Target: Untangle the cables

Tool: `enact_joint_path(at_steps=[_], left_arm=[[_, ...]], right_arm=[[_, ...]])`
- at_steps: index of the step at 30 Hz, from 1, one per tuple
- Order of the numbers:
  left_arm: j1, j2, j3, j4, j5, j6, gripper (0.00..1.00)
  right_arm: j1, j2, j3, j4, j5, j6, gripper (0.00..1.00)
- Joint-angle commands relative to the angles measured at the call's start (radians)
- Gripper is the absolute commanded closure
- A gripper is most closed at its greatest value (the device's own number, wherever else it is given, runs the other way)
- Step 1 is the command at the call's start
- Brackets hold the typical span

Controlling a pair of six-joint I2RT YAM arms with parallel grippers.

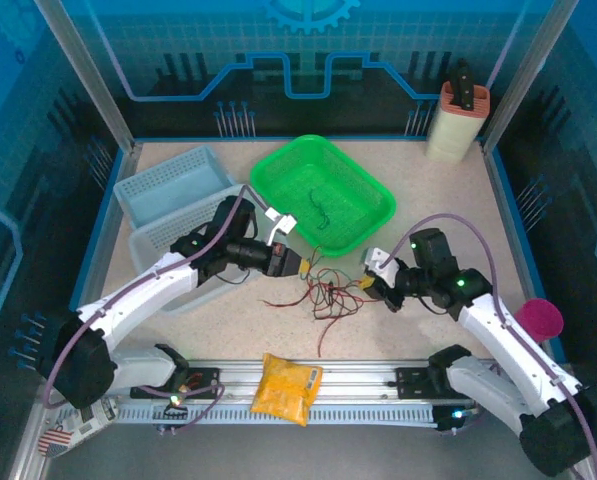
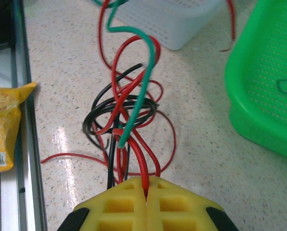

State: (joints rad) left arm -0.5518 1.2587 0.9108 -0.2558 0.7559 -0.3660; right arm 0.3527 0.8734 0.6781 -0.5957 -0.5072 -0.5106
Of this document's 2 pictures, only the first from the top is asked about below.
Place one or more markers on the aluminium mounting rail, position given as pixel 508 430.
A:
pixel 358 380

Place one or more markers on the white plastic basket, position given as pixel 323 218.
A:
pixel 153 240

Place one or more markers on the beige knife block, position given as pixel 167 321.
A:
pixel 450 135

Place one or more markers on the aluminium frame post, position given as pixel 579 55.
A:
pixel 523 75
pixel 93 85

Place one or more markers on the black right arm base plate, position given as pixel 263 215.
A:
pixel 410 382

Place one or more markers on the green plastic basket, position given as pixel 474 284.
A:
pixel 328 165

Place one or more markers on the flag print paper packet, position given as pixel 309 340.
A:
pixel 58 442

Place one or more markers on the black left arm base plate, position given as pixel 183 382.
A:
pixel 205 382

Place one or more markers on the yellow snack packet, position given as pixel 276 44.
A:
pixel 283 390

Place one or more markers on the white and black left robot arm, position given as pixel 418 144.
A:
pixel 143 290

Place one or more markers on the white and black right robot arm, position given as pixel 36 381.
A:
pixel 508 340

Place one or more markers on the light blue plastic basket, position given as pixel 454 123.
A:
pixel 168 180

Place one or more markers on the magenta plastic cup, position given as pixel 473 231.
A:
pixel 540 320

